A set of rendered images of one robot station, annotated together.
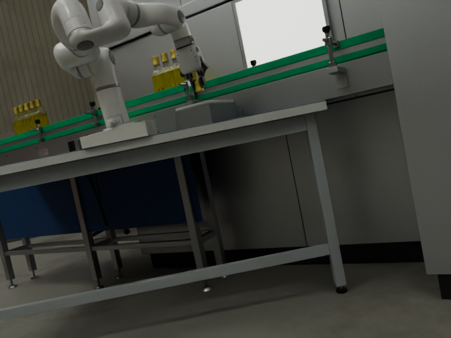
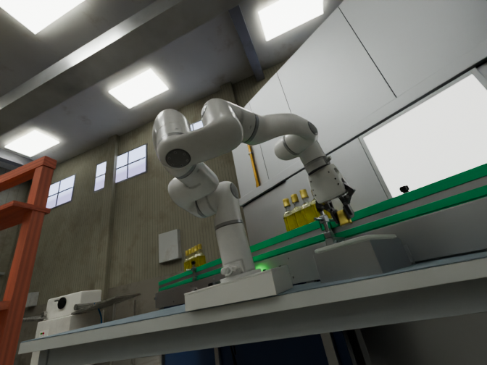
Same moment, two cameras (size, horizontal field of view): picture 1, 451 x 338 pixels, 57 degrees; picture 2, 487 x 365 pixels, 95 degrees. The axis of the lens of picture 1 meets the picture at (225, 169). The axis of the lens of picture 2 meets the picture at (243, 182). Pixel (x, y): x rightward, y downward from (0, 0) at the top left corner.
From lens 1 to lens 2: 0.98 m
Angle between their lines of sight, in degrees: 32
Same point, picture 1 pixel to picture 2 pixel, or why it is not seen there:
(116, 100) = (236, 240)
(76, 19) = (169, 126)
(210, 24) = (338, 163)
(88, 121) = not seen: hidden behind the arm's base
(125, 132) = (243, 287)
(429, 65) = not seen: outside the picture
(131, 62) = (267, 208)
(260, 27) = (401, 152)
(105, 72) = (225, 206)
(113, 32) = (216, 135)
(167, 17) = (295, 125)
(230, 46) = (364, 179)
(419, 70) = not seen: outside the picture
